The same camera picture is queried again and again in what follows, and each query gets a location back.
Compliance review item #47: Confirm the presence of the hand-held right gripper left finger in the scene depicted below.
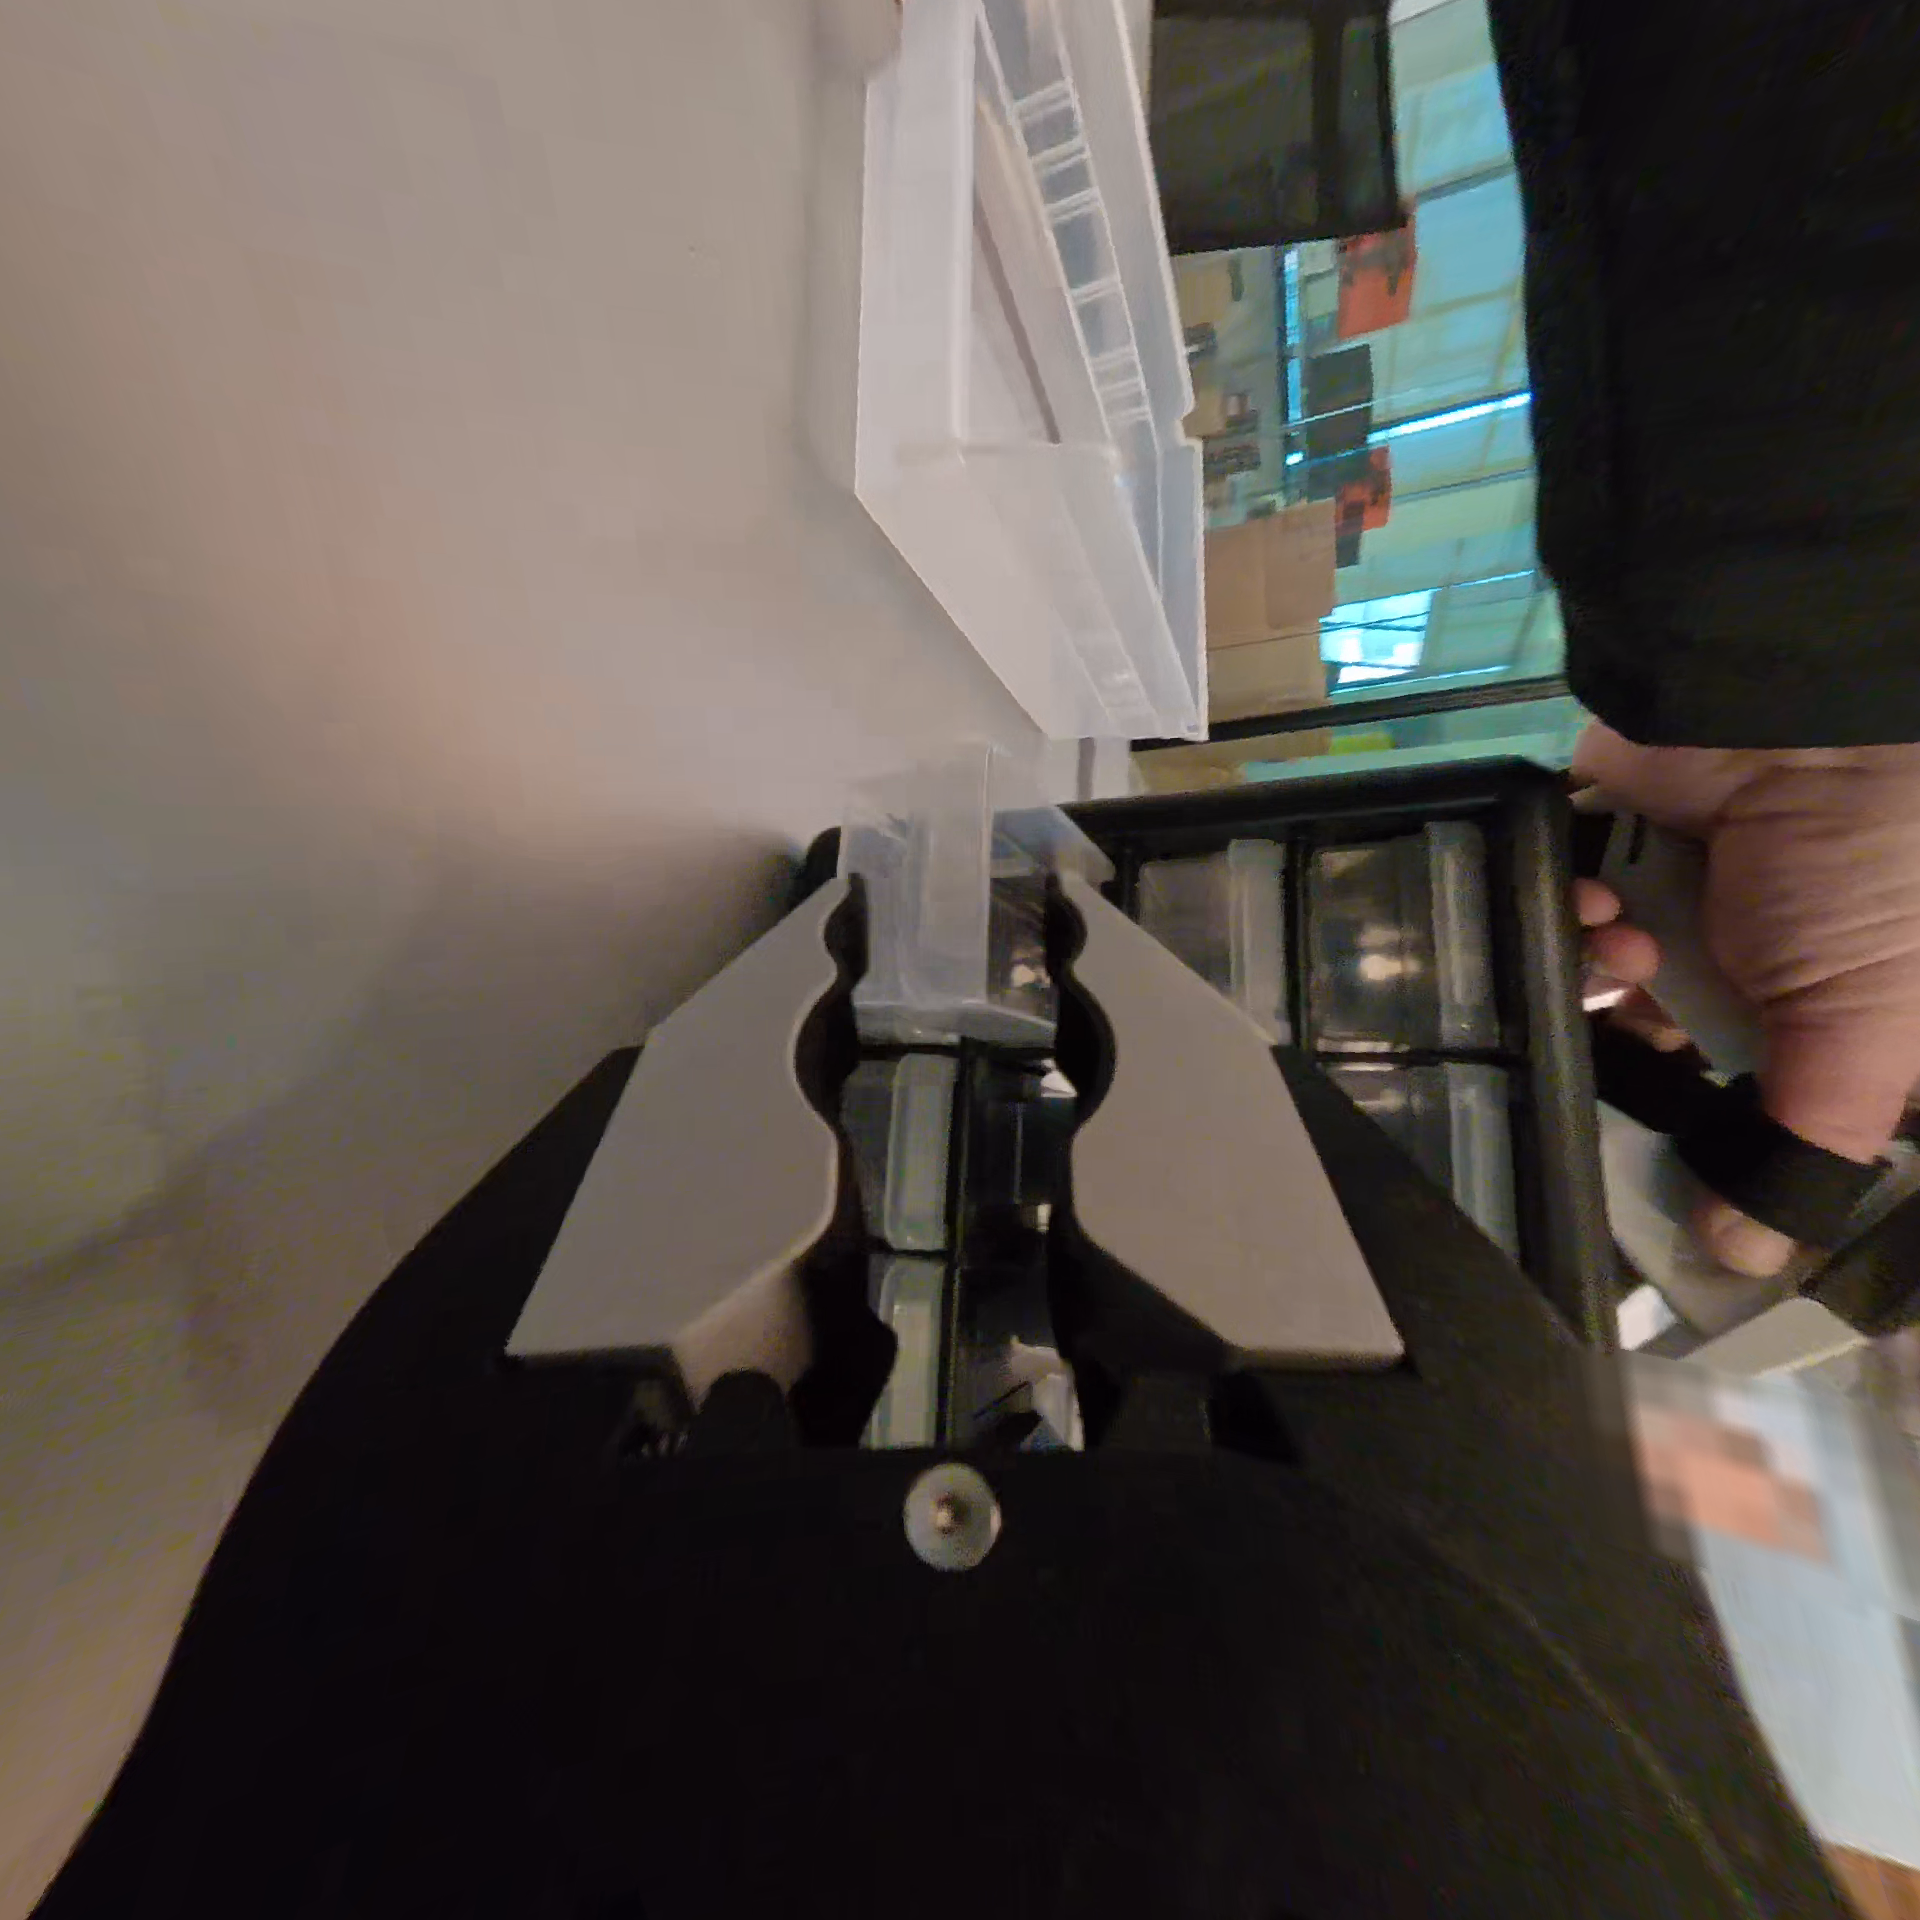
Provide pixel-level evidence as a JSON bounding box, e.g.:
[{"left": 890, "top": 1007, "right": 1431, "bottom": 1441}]
[{"left": 505, "top": 875, "right": 876, "bottom": 1371}]

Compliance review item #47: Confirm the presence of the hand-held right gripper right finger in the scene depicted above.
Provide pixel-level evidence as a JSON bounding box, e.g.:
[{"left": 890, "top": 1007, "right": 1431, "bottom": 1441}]
[{"left": 1051, "top": 866, "right": 1409, "bottom": 1375}]

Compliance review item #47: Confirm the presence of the black drawer cabinet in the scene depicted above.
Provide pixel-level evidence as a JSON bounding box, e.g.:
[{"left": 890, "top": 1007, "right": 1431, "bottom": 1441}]
[{"left": 795, "top": 755, "right": 1626, "bottom": 1459}]

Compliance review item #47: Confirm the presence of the clear plastic drawer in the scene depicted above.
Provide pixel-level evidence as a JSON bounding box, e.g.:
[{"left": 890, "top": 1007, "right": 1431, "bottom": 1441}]
[{"left": 837, "top": 745, "right": 1112, "bottom": 1049}]

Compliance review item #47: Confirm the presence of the large clear plastic bin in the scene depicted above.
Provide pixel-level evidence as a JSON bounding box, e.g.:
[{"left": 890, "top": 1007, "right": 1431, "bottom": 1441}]
[{"left": 852, "top": 0, "right": 1213, "bottom": 749}]

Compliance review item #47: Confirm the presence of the bank of small clear drawers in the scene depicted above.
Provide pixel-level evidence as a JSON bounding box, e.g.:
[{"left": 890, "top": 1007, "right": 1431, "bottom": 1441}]
[{"left": 833, "top": 816, "right": 1525, "bottom": 1450}]

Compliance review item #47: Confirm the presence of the person's left hand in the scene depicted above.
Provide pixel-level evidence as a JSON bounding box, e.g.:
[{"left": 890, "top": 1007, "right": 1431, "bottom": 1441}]
[{"left": 1567, "top": 717, "right": 1920, "bottom": 1280}]

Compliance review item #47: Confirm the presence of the brown cardboard box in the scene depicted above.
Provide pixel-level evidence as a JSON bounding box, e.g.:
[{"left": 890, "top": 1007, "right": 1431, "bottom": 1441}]
[
  {"left": 1204, "top": 502, "right": 1340, "bottom": 648},
  {"left": 1207, "top": 632, "right": 1334, "bottom": 722}
]

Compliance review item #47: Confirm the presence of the orange black case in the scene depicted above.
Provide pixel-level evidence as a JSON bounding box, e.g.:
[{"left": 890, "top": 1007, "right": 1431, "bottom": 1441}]
[
  {"left": 1334, "top": 224, "right": 1420, "bottom": 340},
  {"left": 1334, "top": 447, "right": 1395, "bottom": 571}
]

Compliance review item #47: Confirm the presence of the dark framed screen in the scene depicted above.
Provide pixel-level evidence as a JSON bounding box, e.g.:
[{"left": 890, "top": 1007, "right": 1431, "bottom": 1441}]
[{"left": 1147, "top": 0, "right": 1420, "bottom": 258}]

